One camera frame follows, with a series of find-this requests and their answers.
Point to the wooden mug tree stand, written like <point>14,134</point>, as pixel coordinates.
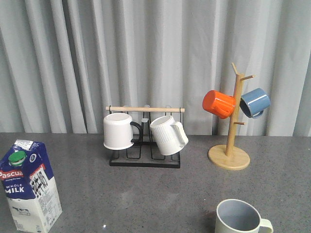
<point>228,156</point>

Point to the blue white milk carton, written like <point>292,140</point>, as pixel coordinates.
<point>29,184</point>

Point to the black wire mug rack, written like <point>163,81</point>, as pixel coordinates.
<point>145,152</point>

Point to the grey curtain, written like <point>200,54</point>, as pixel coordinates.
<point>63,61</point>

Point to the orange mug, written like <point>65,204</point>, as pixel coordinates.
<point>219,104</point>

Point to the white mug black handle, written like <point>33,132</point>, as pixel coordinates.
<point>118,133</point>

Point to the pale green mug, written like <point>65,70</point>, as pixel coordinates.
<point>237,216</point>

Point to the white ribbed mug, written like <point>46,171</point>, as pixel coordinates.
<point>169,135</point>

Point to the blue mug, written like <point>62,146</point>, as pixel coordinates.
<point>254,103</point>

